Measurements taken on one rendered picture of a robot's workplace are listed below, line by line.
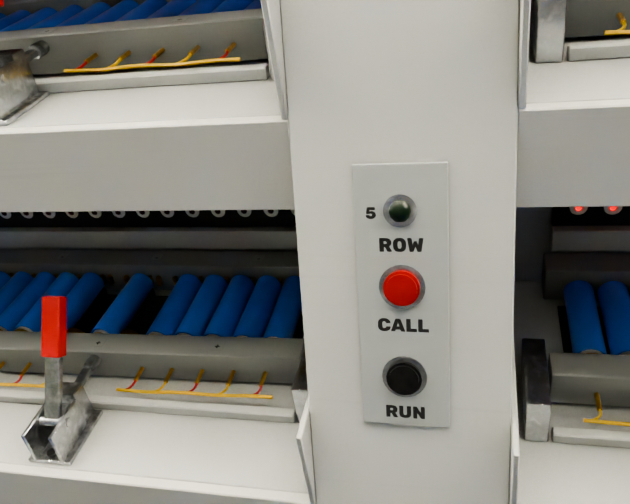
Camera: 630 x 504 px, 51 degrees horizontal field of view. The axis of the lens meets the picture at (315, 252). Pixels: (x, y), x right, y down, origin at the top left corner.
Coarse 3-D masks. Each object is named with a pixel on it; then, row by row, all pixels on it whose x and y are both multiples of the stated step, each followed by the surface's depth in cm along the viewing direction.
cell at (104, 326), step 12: (132, 276) 49; (144, 276) 49; (132, 288) 48; (144, 288) 48; (120, 300) 47; (132, 300) 47; (108, 312) 46; (120, 312) 46; (132, 312) 47; (96, 324) 45; (108, 324) 45; (120, 324) 45
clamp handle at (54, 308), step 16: (48, 304) 38; (64, 304) 38; (48, 320) 38; (64, 320) 38; (48, 336) 38; (64, 336) 38; (48, 352) 38; (64, 352) 38; (48, 368) 38; (48, 384) 38; (48, 400) 38; (48, 416) 38
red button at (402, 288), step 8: (392, 272) 28; (400, 272) 28; (408, 272) 28; (392, 280) 28; (400, 280) 28; (408, 280) 28; (416, 280) 28; (384, 288) 29; (392, 288) 28; (400, 288) 28; (408, 288) 28; (416, 288) 28; (392, 296) 28; (400, 296) 28; (408, 296) 28; (416, 296) 28; (400, 304) 28; (408, 304) 29
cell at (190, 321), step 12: (216, 276) 48; (204, 288) 47; (216, 288) 47; (204, 300) 45; (216, 300) 46; (192, 312) 44; (204, 312) 45; (180, 324) 44; (192, 324) 43; (204, 324) 44
